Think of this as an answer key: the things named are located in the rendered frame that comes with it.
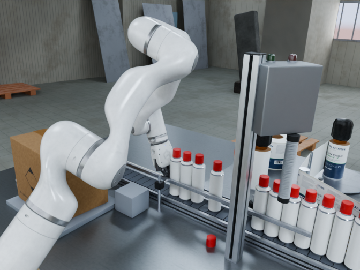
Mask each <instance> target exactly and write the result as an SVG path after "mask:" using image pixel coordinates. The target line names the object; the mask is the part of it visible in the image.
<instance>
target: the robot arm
mask: <svg viewBox="0 0 360 270"><path fill-rule="evenodd" d="M127 35H128V38H129V41H130V43H131V44H132V45H133V46H134V47H135V48H136V49H137V50H139V51H141V52H142V53H144V54H145V55H147V56H149V57H151V58H152V59H154V60H156V61H157V62H156V63H154V64H151V65H146V66H139V67H133V68H130V69H128V70H127V71H125V72H124V73H123V74H122V75H121V76H120V78H119V79H118V81H117V82H116V83H115V85H114V86H113V88H112V89H111V91H110V93H109V94H108V96H107V99H106V102H105V107H104V110H105V114H106V118H107V121H108V123H109V127H110V135H109V137H108V139H107V140H104V139H102V138H101V137H99V136H97V135H96V134H94V133H93V132H91V131H89V130H88V129H86V128H84V127H83V126H81V125H79V124H77V123H75V122H72V121H60V122H57V123H55V124H53V125H52V126H51V127H50V128H49V129H48V130H47V131H46V132H45V134H44V135H43V137H42V140H41V145H40V159H41V173H40V178H39V181H38V183H37V185H36V187H35V189H34V190H33V192H32V193H31V195H30V196H29V198H28V199H27V200H26V202H25V203H24V205H23V206H22V208H21V209H20V210H19V212H18V213H17V215H16V216H15V217H14V219H13V220H12V221H11V223H10V224H9V226H8V227H7V228H6V230H5V232H3V234H2V236H1V237H0V270H38V268H39V267H40V265H41V264H42V262H43V261H44V259H45V257H46V256H47V254H48V253H49V251H50V250H51V249H52V247H53V246H54V244H55V243H56V241H57V240H58V238H59V237H60V235H61V234H62V232H63V231H64V229H65V228H66V226H67V225H68V223H69V222H70V220H71V219H72V217H73V216H74V214H75V212H76V210H77V208H78V202H77V199H76V197H75V196H74V194H73V192H72V191H71V189H70V188H69V186H68V184H67V181H66V172H67V171H69V172H70V173H72V174H74V175H75V176H77V177H78V178H80V179H82V180H83V181H84V182H86V183H87V184H89V185H91V186H93V187H95V188H97V189H102V190H106V189H111V188H113V187H114V186H116V185H117V184H118V182H119V181H120V180H121V179H122V177H123V175H124V173H125V171H126V170H125V169H126V164H127V159H128V148H129V140H130V134H132V135H134V136H139V135H142V134H145V133H146V134H147V138H148V142H149V143H151V145H150V149H151V157H152V162H153V166H154V167H155V168H156V171H160V172H162V173H163V175H164V176H166V177H168V178H170V158H171V157H172V156H173V148H172V146H171V144H170V141H169V140H167V139H168V135H167V131H166V127H165V124H164V120H163V116H162V112H161V107H163V106H165V105H166V104H168V103H169V102H170V101H171V100H172V99H173V98H174V96H175V94H176V91H177V89H178V86H179V83H180V81H181V79H183V78H185V77H186V76H188V75H189V74H190V73H191V72H192V71H193V70H194V69H195V67H196V65H197V61H198V58H199V56H198V50H197V47H196V46H195V45H194V43H192V42H191V39H190V37H189V35H188V34H187V33H186V32H185V31H182V30H180V29H178V28H176V27H173V26H171V25H169V24H166V23H165V22H162V21H160V20H157V19H155V18H152V17H138V18H136V19H135V20H133V21H132V22H131V23H130V25H129V28H128V32H127Z"/></svg>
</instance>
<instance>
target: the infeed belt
mask: <svg viewBox="0 0 360 270"><path fill-rule="evenodd" d="M125 170H126V171H125V173H124V175H123V178H125V179H127V180H130V181H132V182H134V183H137V184H139V185H141V186H144V187H146V188H148V189H150V190H153V191H155V192H157V193H158V189H156V188H155V187H154V185H155V181H157V179H154V178H151V177H149V176H146V175H144V174H141V173H139V172H136V171H134V170H131V169H129V168H126V169H125ZM169 190H170V185H169V184H166V183H165V184H164V188H163V189H161V194H162V195H164V196H167V197H169V198H171V199H174V200H176V201H179V202H181V203H183V204H186V205H188V206H190V207H193V208H195V209H197V210H200V211H202V212H204V213H207V214H209V215H211V216H214V217H216V218H218V219H220V220H223V221H226V222H228V215H229V208H226V207H224V206H221V211H220V212H218V213H213V212H210V211H209V210H208V200H206V199H204V201H203V203H201V204H194V203H192V202H191V200H188V201H184V200H181V199H180V198H179V196H178V197H173V196H171V195H170V194H169ZM251 219H252V218H251V217H249V216H247V221H246V229H245V230H246V231H249V232H251V233H253V234H256V235H258V236H260V237H263V238H265V239H267V240H269V241H272V242H274V243H276V244H279V245H282V246H284V247H286V248H288V249H291V250H293V251H295V252H298V253H300V254H302V255H305V256H307V257H309V258H312V259H314V260H316V261H319V262H321V263H323V264H325V265H328V266H331V267H333V268H335V269H338V270H349V269H347V268H346V267H345V266H344V263H342V264H334V263H332V262H330V261H329V260H327V258H326V256H322V257H321V256H317V255H315V254H313V253H312V252H311V251H310V248H309V249H308V250H301V249H298V248H297V247H295V246H294V243H292V244H284V243H282V242H280V241H279V239H278V237H277V238H269V237H267V236H265V235H264V231H255V230H253V229H252V228H251Z"/></svg>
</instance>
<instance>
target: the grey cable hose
mask: <svg viewBox="0 0 360 270"><path fill-rule="evenodd" d="M300 136H301V135H300V134H298V133H293V134H287V137H286V140H287V141H286V147H285V153H284V159H283V166H282V174H281V179H280V187H279V194H278V195H277V201H278V202H280V203H282V204H288V203H289V202H290V193H291V186H292V181H293V175H294V169H295V163H296V155H297V151H298V144H299V143H298V142H299V140H300Z"/></svg>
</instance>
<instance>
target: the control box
mask: <svg viewBox="0 0 360 270"><path fill-rule="evenodd" d="M322 72H323V66H322V65H319V64H313V63H308V62H302V61H297V62H296V63H292V62H287V61H275V63H268V62H265V63H261V64H260V68H259V77H258V86H257V96H256V105H255V111H254V120H253V129H252V131H253V132H254V133H256V134H257V135H259V136H273V135H280V134H293V133H305V132H311V131H312V127H313V121H314V115H315V111H316V105H317V99H318V93H319V87H320V82H321V76H322Z"/></svg>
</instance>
